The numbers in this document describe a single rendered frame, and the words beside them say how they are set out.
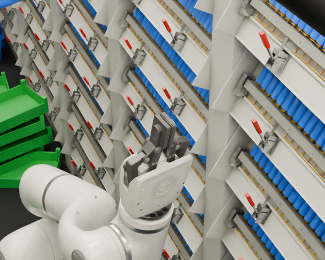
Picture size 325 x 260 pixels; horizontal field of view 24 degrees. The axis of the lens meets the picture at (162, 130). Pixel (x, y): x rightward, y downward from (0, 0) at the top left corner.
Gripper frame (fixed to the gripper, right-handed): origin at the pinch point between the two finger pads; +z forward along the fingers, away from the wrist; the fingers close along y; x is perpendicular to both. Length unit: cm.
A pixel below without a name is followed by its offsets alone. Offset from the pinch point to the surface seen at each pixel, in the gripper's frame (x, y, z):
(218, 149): 24, -43, -48
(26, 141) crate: 156, -69, -183
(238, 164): 18, -44, -48
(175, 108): 45, -48, -56
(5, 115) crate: 162, -62, -168
